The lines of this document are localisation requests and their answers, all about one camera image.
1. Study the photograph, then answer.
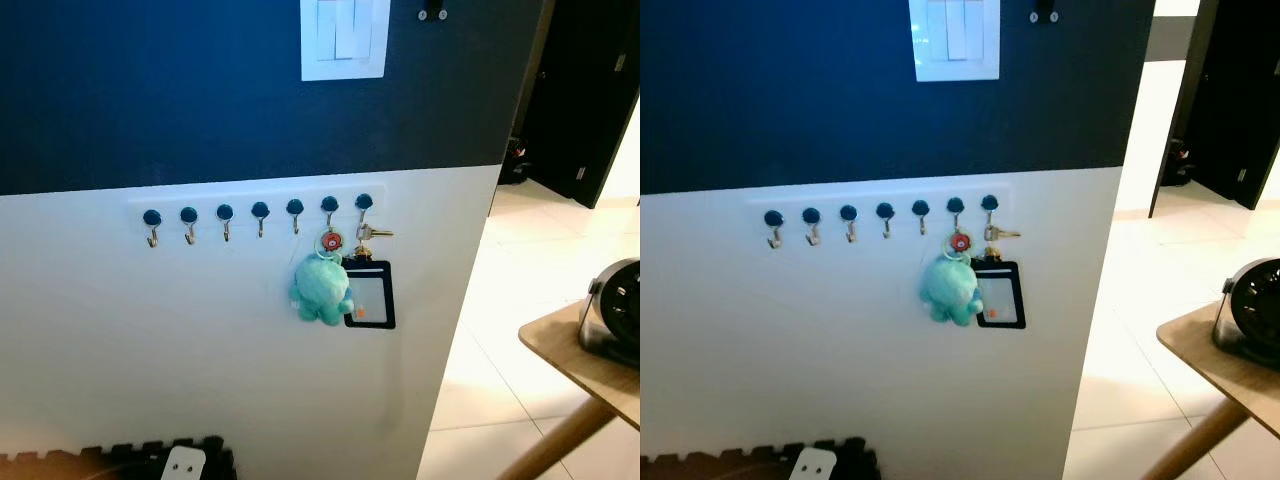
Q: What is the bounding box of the black round table fan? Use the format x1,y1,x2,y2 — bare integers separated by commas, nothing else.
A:
577,257,641,368
1211,257,1280,363

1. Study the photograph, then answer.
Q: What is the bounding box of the black and red object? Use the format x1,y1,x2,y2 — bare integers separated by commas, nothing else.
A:
1163,138,1196,188
499,135,533,187

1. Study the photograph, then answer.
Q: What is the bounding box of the white hook rail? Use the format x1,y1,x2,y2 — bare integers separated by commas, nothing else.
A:
127,195,387,235
748,192,1013,237

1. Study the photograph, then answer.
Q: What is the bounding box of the black open door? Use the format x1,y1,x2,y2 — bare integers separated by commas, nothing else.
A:
1149,0,1280,219
511,0,641,210

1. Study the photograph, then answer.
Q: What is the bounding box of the wooden table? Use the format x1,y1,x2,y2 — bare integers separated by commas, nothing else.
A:
1140,300,1280,480
497,300,641,480

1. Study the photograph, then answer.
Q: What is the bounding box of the white light switch plate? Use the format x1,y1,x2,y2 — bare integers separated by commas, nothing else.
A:
909,0,1001,83
301,0,390,82

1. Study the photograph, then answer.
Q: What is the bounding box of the teal plush toy keychain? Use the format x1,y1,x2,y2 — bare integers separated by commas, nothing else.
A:
289,251,355,327
919,254,985,328

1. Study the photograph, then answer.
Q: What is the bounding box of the black foam puzzle mat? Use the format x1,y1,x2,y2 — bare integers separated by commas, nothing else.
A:
0,436,237,480
640,437,882,480

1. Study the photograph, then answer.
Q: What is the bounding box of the black card holder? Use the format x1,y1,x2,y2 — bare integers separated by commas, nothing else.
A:
974,260,1028,331
343,259,398,331

